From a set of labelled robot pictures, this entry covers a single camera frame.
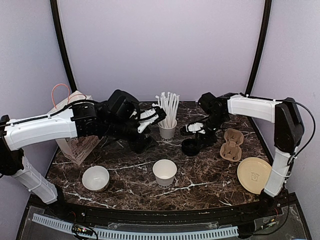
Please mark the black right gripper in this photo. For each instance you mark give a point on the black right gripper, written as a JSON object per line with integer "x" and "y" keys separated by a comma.
{"x": 209, "y": 140}

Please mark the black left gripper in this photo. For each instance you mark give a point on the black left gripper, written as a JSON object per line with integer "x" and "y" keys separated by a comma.
{"x": 142, "y": 144}

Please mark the stack of black cup lids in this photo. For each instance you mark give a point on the stack of black cup lids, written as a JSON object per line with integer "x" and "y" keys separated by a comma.
{"x": 190, "y": 147}

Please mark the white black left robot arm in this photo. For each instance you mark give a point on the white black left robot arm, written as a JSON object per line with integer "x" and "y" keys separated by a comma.
{"x": 119, "y": 117}

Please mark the white paper takeout bag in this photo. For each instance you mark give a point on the white paper takeout bag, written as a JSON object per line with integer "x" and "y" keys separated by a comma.
{"x": 74, "y": 148}

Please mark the brown cardboard cup carrier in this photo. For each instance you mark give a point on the brown cardboard cup carrier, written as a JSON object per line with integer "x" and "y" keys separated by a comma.
{"x": 231, "y": 150}

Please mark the white cup holding straws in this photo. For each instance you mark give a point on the white cup holding straws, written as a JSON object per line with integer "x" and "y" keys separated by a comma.
{"x": 167, "y": 134}

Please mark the bundle of white wrapped straws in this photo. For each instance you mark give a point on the bundle of white wrapped straws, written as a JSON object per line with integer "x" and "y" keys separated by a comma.
{"x": 169, "y": 102}

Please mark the white ceramic bowl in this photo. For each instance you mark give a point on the white ceramic bowl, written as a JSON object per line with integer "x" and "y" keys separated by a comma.
{"x": 96, "y": 179}

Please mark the cream yellow plate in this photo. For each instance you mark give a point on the cream yellow plate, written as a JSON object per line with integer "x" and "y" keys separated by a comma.
{"x": 253, "y": 174}

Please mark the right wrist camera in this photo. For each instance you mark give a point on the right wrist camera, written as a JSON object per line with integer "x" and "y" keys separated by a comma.
{"x": 193, "y": 128}

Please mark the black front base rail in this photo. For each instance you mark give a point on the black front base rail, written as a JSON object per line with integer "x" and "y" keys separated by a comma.
{"x": 286, "y": 218}

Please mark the white slotted cable duct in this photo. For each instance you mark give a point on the white slotted cable duct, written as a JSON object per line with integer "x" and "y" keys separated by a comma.
{"x": 121, "y": 231}

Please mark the black right frame post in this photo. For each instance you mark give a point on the black right frame post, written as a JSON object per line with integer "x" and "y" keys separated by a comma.
{"x": 260, "y": 47}

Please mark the black corner frame post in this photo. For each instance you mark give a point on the black corner frame post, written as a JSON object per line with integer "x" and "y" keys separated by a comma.
{"x": 62, "y": 45}

